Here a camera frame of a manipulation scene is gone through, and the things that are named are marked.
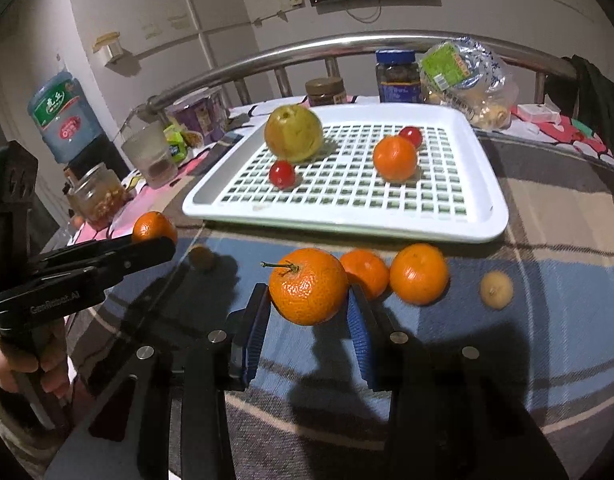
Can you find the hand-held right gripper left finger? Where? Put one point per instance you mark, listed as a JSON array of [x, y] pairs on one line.
[[251, 345]]

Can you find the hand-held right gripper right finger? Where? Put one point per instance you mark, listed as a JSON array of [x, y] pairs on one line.
[[361, 345]]

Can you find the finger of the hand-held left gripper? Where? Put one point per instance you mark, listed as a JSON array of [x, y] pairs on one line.
[[87, 264], [147, 249]]

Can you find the orange with stem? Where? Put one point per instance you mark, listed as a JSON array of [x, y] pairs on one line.
[[309, 290]]

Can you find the white slotted plastic tray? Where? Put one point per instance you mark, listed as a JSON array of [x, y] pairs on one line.
[[337, 200]]

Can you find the brown longan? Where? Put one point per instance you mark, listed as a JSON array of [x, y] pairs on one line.
[[497, 290], [202, 258]]

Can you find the glass jar of pickles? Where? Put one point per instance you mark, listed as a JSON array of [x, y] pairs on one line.
[[97, 200]]

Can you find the frosted glass cup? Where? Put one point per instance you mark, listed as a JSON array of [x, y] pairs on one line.
[[149, 157]]

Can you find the black water dispenser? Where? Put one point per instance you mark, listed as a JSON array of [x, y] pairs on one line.
[[107, 157]]

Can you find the green snack packet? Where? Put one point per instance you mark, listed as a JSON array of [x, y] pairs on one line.
[[174, 142]]

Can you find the dark flat case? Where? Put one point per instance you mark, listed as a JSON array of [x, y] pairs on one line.
[[212, 157]]

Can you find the purple box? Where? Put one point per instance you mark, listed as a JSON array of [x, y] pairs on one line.
[[202, 112]]

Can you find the blue water bottle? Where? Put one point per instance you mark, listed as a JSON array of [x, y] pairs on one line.
[[62, 115]]

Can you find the red cherry tomato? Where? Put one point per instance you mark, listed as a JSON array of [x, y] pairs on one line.
[[412, 136], [282, 175]]

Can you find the yellow-green pear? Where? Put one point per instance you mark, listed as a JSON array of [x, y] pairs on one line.
[[294, 132]]

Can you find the brown-lid sauce jar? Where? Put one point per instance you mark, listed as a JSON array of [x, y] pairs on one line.
[[326, 92]]

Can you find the blue-lid glass jar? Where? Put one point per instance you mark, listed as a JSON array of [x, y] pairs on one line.
[[398, 77]]

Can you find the clear plastic food bag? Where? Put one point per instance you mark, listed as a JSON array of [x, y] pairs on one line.
[[462, 80]]

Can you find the small white box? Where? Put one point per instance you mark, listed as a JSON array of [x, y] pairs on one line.
[[537, 111]]

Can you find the pink printed cloth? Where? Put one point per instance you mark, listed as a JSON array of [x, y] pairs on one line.
[[577, 135]]

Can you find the dark cloth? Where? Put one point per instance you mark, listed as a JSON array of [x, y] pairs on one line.
[[597, 105]]

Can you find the wall soap holder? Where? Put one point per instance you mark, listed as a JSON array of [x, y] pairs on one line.
[[109, 47]]

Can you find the white wall pipe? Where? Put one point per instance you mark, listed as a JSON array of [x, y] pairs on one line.
[[187, 39]]

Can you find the metal bed rail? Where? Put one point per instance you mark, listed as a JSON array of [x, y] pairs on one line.
[[267, 57]]

